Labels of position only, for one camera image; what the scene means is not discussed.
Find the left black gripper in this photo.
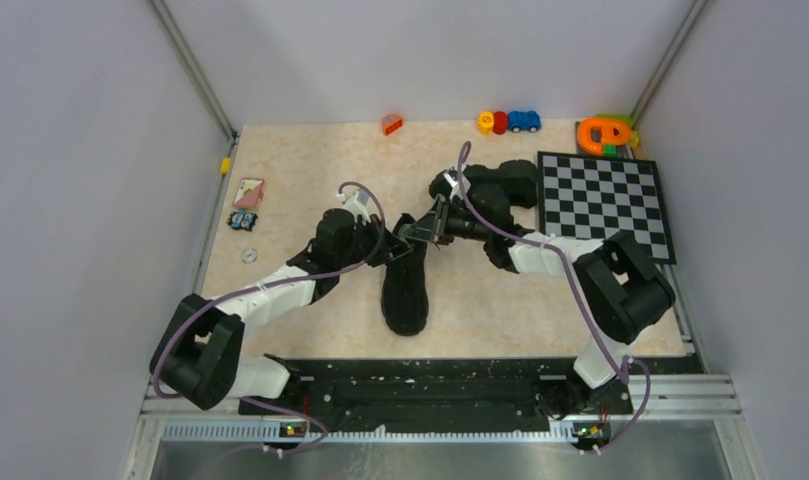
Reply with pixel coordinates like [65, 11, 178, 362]
[336, 213, 413, 269]

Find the orange ring toy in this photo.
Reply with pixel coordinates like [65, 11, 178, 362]
[575, 117, 635, 158]

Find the blue toy car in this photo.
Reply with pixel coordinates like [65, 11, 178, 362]
[507, 110, 542, 133]

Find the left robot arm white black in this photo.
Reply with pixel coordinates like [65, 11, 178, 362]
[150, 209, 413, 414]

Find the black white checkerboard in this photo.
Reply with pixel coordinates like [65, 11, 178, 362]
[537, 151, 677, 265]

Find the small blue black toy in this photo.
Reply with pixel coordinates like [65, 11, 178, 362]
[226, 210, 258, 232]

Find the pink triangle card box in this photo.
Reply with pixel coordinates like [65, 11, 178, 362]
[232, 178, 266, 210]

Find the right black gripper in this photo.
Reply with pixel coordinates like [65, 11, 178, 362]
[403, 195, 491, 246]

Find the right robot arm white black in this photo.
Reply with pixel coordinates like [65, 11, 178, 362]
[398, 183, 676, 412]

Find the orange toy brick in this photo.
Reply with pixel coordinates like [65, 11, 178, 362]
[381, 114, 404, 136]

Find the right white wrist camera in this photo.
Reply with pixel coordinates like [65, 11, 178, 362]
[442, 168, 470, 199]

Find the yellow toy cylinder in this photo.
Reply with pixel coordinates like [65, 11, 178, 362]
[476, 111, 495, 135]

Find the yellow clip on rail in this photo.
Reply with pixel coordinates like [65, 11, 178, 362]
[219, 157, 231, 176]

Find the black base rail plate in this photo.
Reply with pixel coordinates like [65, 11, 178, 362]
[236, 358, 646, 434]

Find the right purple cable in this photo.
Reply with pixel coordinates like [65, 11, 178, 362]
[455, 140, 652, 455]

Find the small round metal disc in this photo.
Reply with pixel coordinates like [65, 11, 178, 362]
[241, 248, 258, 264]

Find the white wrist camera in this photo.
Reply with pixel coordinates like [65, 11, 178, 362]
[442, 168, 470, 199]
[336, 188, 371, 223]

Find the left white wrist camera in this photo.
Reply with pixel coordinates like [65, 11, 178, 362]
[336, 188, 371, 223]

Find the black shoe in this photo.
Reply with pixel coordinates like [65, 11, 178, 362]
[381, 213, 429, 336]
[464, 159, 539, 209]

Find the red toy cylinder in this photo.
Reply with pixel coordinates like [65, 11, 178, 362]
[493, 111, 508, 135]

